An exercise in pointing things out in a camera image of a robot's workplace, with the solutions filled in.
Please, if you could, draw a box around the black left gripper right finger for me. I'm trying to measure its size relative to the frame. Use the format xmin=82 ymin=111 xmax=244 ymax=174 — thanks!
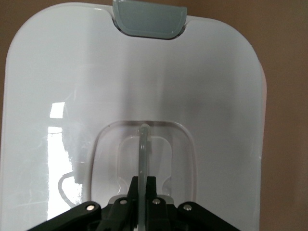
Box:
xmin=145 ymin=176 xmax=242 ymax=231

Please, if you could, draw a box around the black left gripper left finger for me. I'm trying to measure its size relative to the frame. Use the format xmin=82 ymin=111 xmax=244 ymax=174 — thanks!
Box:
xmin=26 ymin=176 xmax=141 ymax=231

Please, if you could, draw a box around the white lid with grey clips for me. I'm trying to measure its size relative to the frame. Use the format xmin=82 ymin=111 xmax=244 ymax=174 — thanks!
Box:
xmin=0 ymin=0 xmax=268 ymax=231

